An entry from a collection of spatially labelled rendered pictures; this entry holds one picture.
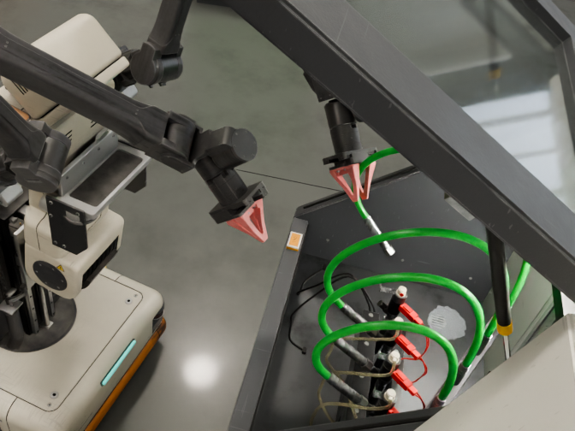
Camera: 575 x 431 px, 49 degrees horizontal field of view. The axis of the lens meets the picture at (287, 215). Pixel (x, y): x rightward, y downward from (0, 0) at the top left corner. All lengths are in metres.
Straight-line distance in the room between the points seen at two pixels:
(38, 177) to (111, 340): 1.01
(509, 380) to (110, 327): 1.58
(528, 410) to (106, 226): 1.26
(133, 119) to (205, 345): 1.56
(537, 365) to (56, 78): 0.75
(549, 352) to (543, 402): 0.06
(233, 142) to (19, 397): 1.27
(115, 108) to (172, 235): 1.85
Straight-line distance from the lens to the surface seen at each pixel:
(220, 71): 3.91
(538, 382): 0.78
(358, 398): 1.17
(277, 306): 1.43
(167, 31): 1.51
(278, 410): 1.43
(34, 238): 1.69
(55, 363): 2.14
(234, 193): 1.12
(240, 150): 1.05
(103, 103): 1.03
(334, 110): 1.29
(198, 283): 2.67
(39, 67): 1.00
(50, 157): 1.27
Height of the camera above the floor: 2.07
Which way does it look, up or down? 44 degrees down
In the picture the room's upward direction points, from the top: 12 degrees clockwise
